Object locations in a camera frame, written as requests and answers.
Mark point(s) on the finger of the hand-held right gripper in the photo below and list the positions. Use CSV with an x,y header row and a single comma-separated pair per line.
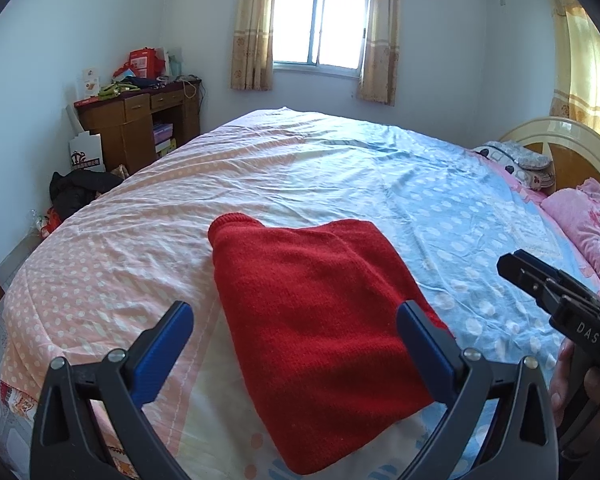
x,y
555,277
522,277

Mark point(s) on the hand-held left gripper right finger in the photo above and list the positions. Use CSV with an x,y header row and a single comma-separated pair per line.
x,y
427,355

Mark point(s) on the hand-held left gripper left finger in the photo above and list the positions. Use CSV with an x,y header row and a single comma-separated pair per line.
x,y
162,355

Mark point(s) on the red knitted sweater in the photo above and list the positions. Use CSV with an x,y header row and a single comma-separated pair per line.
x,y
320,335

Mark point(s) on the black clothes pile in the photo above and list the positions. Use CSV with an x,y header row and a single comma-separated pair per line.
x,y
77,192

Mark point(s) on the dark blue clothes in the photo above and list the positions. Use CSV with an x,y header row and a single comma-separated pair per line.
x,y
140,82

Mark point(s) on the person's right hand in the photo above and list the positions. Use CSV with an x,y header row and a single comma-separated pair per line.
x,y
561,380

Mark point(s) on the pink floral pillow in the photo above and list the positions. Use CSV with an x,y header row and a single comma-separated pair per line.
x,y
580,215

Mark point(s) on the panda print pillow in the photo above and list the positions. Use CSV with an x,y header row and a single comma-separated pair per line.
x,y
535,178

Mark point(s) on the grey floral pillow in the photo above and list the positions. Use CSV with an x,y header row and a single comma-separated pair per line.
x,y
522,155

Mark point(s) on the cream wooden headboard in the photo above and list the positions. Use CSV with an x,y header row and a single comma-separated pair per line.
x,y
560,124

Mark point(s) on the red bag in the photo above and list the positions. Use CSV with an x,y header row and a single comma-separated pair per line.
x,y
53,221

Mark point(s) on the yellow patterned curtain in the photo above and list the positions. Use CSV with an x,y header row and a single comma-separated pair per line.
x,y
585,75

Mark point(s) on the white flat box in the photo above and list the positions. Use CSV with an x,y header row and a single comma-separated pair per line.
x,y
166,148

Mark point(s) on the blue pink dotted bed sheet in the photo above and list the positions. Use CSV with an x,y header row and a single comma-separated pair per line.
x,y
330,170

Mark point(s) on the white paper bag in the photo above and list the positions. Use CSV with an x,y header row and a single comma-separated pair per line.
x,y
87,155

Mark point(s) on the purple box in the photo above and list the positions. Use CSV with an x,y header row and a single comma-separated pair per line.
x,y
163,132

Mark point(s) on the brown wooden desk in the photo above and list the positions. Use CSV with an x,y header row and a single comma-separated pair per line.
x,y
110,130

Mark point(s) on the green yellow cloth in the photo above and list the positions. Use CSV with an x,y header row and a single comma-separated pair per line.
x,y
115,91

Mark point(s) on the beige patterned window curtain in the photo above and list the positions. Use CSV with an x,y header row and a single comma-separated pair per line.
x,y
252,35
380,40

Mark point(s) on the white printed box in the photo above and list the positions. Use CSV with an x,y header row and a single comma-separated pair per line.
x,y
90,84

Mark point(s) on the pale green container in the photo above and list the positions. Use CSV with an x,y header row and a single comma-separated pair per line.
x,y
174,62

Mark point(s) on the red gift box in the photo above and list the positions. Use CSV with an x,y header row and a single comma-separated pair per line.
x,y
145,62

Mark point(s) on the sliding glass window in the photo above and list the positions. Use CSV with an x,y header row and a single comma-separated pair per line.
x,y
325,25

